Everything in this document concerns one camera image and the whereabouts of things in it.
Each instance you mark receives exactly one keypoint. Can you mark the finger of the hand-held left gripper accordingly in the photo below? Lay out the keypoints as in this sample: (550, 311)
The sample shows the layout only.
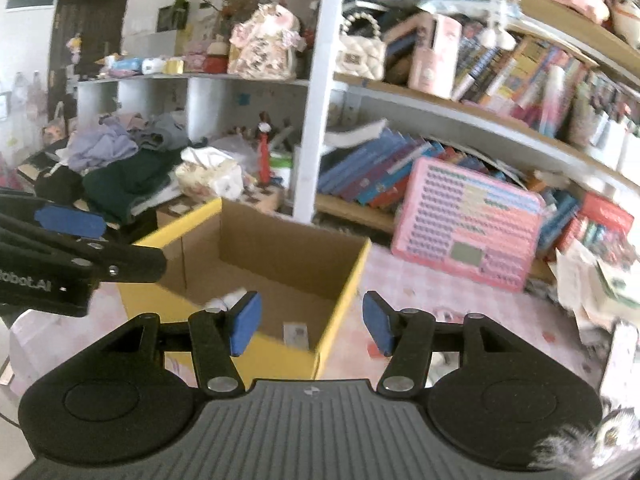
(70, 221)
(135, 262)

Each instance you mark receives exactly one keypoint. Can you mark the pink learning board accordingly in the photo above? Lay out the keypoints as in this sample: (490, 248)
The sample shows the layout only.
(465, 220)

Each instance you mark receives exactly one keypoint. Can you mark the tall pink box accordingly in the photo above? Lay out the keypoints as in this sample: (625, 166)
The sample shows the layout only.
(432, 55)

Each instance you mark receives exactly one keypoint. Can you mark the floral tissue pack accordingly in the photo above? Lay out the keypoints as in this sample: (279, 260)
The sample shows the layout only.
(210, 177)

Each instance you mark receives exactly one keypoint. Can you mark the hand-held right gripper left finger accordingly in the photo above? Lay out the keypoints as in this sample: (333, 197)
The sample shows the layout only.
(246, 322)

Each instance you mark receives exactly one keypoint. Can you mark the black cloth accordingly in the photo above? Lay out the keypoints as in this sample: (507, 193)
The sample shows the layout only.
(57, 185)

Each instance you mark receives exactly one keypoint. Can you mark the red bottle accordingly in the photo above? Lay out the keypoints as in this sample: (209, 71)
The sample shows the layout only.
(263, 160)

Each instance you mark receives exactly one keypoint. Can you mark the red printed box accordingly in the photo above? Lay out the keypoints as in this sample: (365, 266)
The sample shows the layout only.
(600, 220)

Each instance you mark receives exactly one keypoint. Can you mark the small printed card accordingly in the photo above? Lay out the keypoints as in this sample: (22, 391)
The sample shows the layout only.
(296, 334)

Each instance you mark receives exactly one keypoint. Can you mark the row of blue books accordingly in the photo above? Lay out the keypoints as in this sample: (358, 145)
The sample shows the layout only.
(360, 170)

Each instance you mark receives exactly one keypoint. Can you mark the white wooden bookshelf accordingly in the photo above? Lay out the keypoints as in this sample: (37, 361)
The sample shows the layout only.
(320, 110)

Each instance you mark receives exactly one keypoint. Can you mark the pink cartoon printed mat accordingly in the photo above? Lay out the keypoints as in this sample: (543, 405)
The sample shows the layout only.
(400, 280)

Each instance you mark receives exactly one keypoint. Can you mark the row of colourful books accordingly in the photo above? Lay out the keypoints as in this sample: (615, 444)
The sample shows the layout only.
(525, 75)

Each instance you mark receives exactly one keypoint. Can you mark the pile of loose papers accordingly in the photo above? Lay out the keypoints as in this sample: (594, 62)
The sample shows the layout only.
(590, 280)

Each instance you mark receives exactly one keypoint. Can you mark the white green container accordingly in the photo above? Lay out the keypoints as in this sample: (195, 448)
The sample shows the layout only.
(282, 165)

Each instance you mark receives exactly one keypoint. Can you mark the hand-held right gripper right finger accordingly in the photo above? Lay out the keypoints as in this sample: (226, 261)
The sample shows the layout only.
(378, 322)

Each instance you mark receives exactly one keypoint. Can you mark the dark green cloth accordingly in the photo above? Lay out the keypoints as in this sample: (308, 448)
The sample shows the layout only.
(132, 180)

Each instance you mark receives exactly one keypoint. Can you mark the low white curved shelf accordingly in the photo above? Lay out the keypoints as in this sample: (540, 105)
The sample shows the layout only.
(150, 97)

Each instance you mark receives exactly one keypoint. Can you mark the white quilted handbag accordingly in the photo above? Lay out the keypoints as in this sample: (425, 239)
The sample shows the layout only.
(360, 55)

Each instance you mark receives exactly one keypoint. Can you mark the lavender cloth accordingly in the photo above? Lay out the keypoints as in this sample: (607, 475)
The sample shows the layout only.
(100, 145)

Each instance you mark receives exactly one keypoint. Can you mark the grey cloth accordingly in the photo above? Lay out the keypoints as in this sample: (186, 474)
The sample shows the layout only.
(160, 132)

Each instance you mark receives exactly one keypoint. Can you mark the open white book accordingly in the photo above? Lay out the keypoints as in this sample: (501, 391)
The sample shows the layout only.
(355, 135)

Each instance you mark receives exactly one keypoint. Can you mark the small white crumpled item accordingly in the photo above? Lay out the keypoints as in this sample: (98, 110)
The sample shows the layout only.
(225, 301)

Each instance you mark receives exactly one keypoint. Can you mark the pink white booklet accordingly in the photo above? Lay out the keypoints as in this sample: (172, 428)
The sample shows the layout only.
(620, 360)

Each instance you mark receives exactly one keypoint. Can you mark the yellow cardboard box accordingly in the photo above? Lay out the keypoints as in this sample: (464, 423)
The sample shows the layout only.
(280, 255)

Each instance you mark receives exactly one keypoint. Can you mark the stack of blue workbooks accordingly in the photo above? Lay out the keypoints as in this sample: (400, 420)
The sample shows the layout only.
(555, 215)

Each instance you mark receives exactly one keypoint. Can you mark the doll in floral dress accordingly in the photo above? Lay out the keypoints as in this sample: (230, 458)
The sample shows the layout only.
(265, 45)

